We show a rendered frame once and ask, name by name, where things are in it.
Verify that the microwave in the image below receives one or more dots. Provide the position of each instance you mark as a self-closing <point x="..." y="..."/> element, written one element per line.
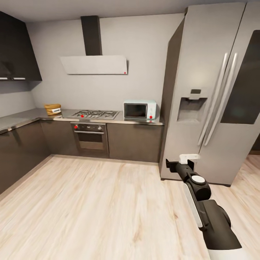
<point x="139" y="108"/>

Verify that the popcorn bag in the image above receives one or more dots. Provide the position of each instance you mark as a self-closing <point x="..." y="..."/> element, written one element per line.
<point x="52" y="109"/>

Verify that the burner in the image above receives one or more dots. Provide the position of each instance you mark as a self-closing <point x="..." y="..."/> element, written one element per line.
<point x="100" y="114"/>

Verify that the cabinet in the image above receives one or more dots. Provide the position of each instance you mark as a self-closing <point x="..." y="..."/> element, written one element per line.
<point x="17" y="58"/>

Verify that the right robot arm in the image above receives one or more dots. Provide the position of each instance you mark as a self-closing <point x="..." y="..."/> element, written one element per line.
<point x="211" y="219"/>

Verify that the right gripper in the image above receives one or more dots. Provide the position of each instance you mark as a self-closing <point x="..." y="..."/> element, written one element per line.
<point x="176" y="167"/>

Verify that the fridge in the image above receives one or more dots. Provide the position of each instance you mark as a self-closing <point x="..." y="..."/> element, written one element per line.
<point x="211" y="93"/>

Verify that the range hood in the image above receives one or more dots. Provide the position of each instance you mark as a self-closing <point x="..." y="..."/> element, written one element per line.
<point x="93" y="62"/>

